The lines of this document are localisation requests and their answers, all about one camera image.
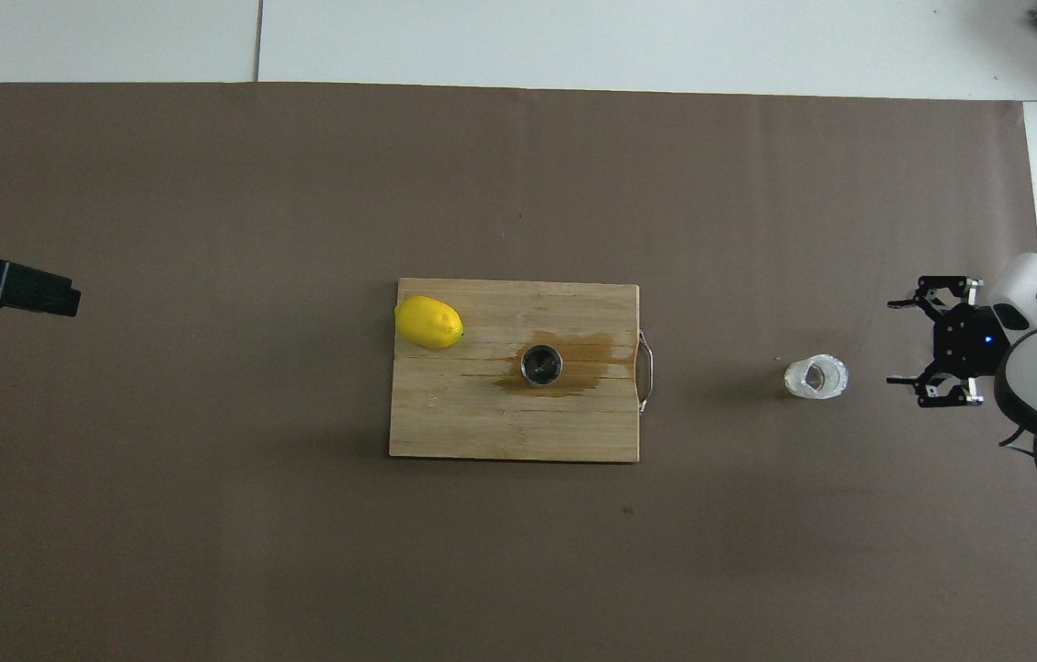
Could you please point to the metal double jigger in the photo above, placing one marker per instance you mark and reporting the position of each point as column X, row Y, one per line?
column 541, row 366

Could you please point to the yellow lemon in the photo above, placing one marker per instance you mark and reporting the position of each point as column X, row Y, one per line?
column 428, row 323

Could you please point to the wooden cutting board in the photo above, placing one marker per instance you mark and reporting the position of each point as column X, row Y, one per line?
column 482, row 414

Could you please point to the brown paper table mat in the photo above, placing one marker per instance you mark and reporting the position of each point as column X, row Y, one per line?
column 518, row 570

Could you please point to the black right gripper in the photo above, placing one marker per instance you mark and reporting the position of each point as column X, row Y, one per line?
column 967, row 340

